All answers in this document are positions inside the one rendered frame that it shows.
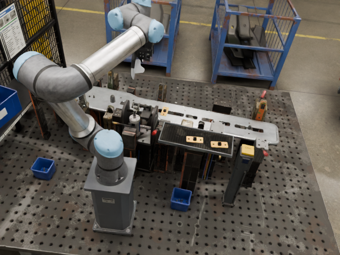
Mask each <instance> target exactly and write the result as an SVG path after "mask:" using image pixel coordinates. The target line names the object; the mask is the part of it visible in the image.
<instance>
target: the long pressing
mask: <svg viewBox="0 0 340 255"><path fill-rule="evenodd" d="M85 95H86V99H87V102H89V109H90V110H95V111H100V112H105V113H106V111H107V107H108V105H113V106H114V109H116V108H120V109H122V108H123V105H121V102H125V101H126V100H129V101H130V109H132V110H133V109H134V108H132V103H133V102H135V103H140V104H147V105H152V107H153V108H155V106H156V105H157V106H158V109H161V110H162V109H163V107H168V108H169V110H168V111H171V112H176V113H181V114H183V115H184V116H183V117H181V116H176V115H171V114H167V115H166V116H162V115H160V114H161V112H159V113H158V121H159V120H161V119H164V120H169V121H171V123H175V124H179V125H181V123H182V119H187V120H191V121H193V122H194V123H193V128H198V123H199V121H202V118H206V119H211V120H213V121H222V122H227V123H229V124H230V126H227V125H225V129H224V134H227V135H232V136H234V138H239V139H244V140H248V141H253V142H254V141H255V139H256V137H261V138H266V139H268V145H273V146H275V145H278V144H279V133H278V127H277V126H276V125H275V124H272V123H268V122H263V121H258V120H252V119H247V118H242V117H237V116H232V115H226V114H221V113H216V112H211V111H206V110H201V109H196V108H191V107H186V106H181V105H175V104H170V103H165V102H160V101H155V100H149V99H144V98H139V97H137V96H135V95H133V94H131V93H127V92H122V91H116V90H111V89H106V88H101V87H96V86H93V88H92V89H91V90H89V91H88V92H87V93H85ZM93 95H94V96H95V98H93ZM111 95H114V96H115V102H114V103H111V102H110V96H111ZM89 96H90V97H89ZM133 100H134V101H133ZM186 115H191V116H196V117H197V119H191V118H186ZM235 124H237V125H242V126H245V127H246V129H240V128H237V127H235ZM210 125H211V122H207V121H205V125H204V130H207V131H209V129H210ZM249 125H251V129H250V130H249V129H247V127H248V126H249ZM252 128H255V129H261V130H263V133H260V132H255V131H252ZM248 133H249V134H248Z"/></svg>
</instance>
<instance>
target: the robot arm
mask: <svg viewBox="0 0 340 255"><path fill-rule="evenodd" d="M108 22H109V25H110V26H111V27H112V28H113V29H114V30H122V29H123V28H125V29H126V31H125V32H123V33H122V34H121V35H119V36H118V37H116V38H115V39H113V40H112V41H111V42H109V43H108V44H106V45H105V46H104V47H102V48H100V49H99V50H98V51H96V52H95V53H93V54H92V55H90V56H89V57H88V58H86V59H85V60H83V61H82V62H80V63H79V64H72V65H70V66H69V67H67V68H61V67H60V66H58V65H57V64H55V63H54V62H52V61H51V60H49V59H48V58H46V57H45V56H44V55H43V54H40V53H38V52H35V51H30V52H26V53H24V54H22V55H21V56H19V57H18V59H17V60H16V61H15V63H14V68H13V75H14V77H15V78H16V79H17V81H18V82H20V83H22V84H23V85H24V86H26V87H27V88H28V89H29V90H30V92H31V93H32V94H33V95H34V96H35V97H36V98H37V99H39V100H41V101H46V102H47V103H48V104H49V105H50V107H51V108H52V109H53V110H54V111H55V112H56V113H57V114H58V115H59V116H60V117H61V119H62V120H63V121H64V122H65V123H66V124H67V125H68V126H69V133H70V135H71V137H72V138H73V139H74V140H75V141H77V142H79V143H80V144H81V145H82V146H84V147H85V148H86V149H87V150H89V151H90V152H91V153H92V154H93V155H95V156H96V158H97V165H96V167H95V177H96V179H97V181H98V182H99V183H100V184H102V185H105V186H116V185H118V184H120V183H122V182H123V181H124V180H125V179H126V178H127V175H128V167H127V164H126V163H125V161H124V159H123V141H122V138H121V136H120V134H119V133H117V132H116V131H114V130H105V129H103V128H102V127H101V126H99V125H98V124H97V123H96V121H95V120H94V119H93V117H92V116H91V115H89V114H85V113H84V111H83V110H82V109H81V107H80V106H79V105H78V103H77V102H76V101H75V99H76V98H78V97H80V96H82V95H84V94H85V93H87V92H88V91H89V90H91V89H92V88H93V83H94V82H96V81H97V80H98V79H100V78H101V77H102V76H103V75H105V74H106V73H107V72H109V71H110V70H111V69H113V68H114V67H115V66H117V65H118V64H119V63H120V62H122V61H123V60H124V59H126V58H127V57H128V56H130V55H131V54H132V60H131V76H132V79H134V78H135V73H143V72H144V70H145V69H144V68H143V67H142V66H141V62H142V63H143V60H145V61H150V58H151V57H152V55H153V54H154V43H158V42H159V41H160V40H161V39H162V37H163V34H164V26H163V25H162V24H161V23H159V22H158V21H156V20H155V19H151V0H132V2H131V3H129V4H126V5H124V6H121V7H118V8H115V9H113V10H111V11H110V12H109V13H108ZM137 58H139V59H137ZM148 58H149V59H148Z"/></svg>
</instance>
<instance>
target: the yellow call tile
mask: <svg viewBox="0 0 340 255"><path fill-rule="evenodd" d="M241 154H244V155H249V156H254V146H250V145H244V144H242V150H241Z"/></svg>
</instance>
